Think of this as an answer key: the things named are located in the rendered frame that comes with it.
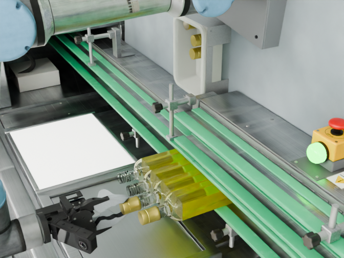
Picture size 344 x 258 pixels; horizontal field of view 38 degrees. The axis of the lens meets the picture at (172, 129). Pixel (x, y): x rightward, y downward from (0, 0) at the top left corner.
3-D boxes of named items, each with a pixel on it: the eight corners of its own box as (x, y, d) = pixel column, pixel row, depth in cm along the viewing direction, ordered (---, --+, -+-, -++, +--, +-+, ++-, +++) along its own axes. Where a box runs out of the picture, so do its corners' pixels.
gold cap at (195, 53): (201, 44, 151) (188, 46, 149) (207, 47, 148) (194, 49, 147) (201, 55, 153) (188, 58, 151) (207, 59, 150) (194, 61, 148)
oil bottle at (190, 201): (233, 188, 132) (160, 212, 123) (234, 170, 129) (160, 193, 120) (246, 199, 128) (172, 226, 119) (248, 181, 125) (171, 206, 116)
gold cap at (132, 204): (135, 205, 124) (119, 210, 123) (134, 193, 123) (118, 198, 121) (141, 212, 122) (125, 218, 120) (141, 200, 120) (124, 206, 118)
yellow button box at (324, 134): (333, 149, 114) (308, 157, 111) (338, 120, 110) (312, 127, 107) (357, 164, 108) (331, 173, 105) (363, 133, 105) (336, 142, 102)
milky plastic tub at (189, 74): (196, 77, 162) (172, 82, 158) (197, 7, 151) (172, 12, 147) (227, 97, 148) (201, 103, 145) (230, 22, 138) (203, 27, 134)
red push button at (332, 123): (322, 132, 107) (324, 118, 105) (336, 128, 109) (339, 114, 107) (336, 141, 104) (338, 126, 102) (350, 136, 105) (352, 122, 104)
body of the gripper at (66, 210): (82, 188, 121) (32, 202, 116) (94, 207, 114) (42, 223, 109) (85, 213, 125) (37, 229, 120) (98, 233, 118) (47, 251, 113)
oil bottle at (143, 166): (199, 157, 145) (131, 177, 137) (199, 140, 143) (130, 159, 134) (209, 166, 141) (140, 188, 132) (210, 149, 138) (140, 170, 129)
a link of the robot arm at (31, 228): (23, 230, 107) (28, 259, 111) (44, 223, 109) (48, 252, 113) (15, 212, 113) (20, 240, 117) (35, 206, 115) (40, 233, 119)
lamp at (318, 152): (313, 155, 109) (302, 159, 108) (315, 137, 107) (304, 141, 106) (327, 165, 106) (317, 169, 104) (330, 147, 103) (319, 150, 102)
